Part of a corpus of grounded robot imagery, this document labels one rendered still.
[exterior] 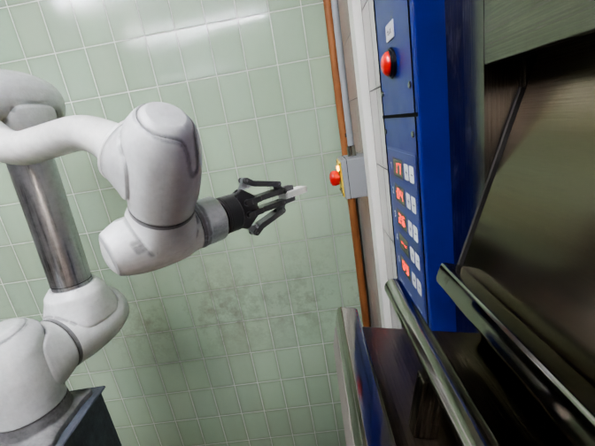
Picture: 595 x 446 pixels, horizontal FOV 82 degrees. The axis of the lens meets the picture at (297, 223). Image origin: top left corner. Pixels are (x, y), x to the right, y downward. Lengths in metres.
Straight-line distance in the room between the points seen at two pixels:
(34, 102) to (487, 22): 0.94
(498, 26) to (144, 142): 0.38
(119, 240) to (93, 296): 0.53
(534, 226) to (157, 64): 1.18
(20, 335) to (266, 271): 0.73
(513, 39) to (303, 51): 0.96
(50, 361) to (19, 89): 0.63
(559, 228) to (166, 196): 0.43
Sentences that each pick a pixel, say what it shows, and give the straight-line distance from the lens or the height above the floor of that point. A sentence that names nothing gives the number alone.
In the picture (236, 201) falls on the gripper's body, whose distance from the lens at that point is 0.68.
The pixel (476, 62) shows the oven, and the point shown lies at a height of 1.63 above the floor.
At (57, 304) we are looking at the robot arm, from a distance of 1.11.
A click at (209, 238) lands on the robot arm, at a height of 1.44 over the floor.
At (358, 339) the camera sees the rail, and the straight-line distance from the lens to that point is 0.29.
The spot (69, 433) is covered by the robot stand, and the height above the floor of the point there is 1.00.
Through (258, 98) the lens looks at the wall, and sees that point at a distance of 1.20.
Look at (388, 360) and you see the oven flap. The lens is 0.31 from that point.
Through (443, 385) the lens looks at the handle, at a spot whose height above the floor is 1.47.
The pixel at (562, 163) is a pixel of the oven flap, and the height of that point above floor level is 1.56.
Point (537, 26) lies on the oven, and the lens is 0.27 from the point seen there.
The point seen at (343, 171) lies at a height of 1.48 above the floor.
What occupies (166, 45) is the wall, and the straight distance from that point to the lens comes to 1.29.
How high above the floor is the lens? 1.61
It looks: 16 degrees down
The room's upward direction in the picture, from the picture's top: 10 degrees counter-clockwise
